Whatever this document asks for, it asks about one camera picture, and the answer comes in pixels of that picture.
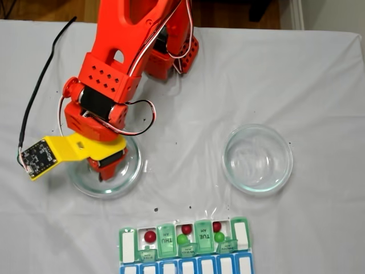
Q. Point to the large clear glass bowl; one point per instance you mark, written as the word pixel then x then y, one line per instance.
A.
pixel 125 182

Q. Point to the red ball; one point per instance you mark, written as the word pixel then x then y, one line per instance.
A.
pixel 217 226
pixel 150 236
pixel 186 229

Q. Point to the camera board with yellow mount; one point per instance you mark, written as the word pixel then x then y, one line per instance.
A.
pixel 40 158

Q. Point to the small clear glass bowl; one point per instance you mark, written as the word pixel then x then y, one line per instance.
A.
pixel 280 182

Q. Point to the weekly pill organizer box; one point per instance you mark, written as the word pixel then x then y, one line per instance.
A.
pixel 205 237

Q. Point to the white plastic table cover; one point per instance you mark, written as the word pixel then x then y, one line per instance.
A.
pixel 285 71

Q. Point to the green ball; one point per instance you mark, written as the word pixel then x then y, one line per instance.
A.
pixel 182 239
pixel 219 237

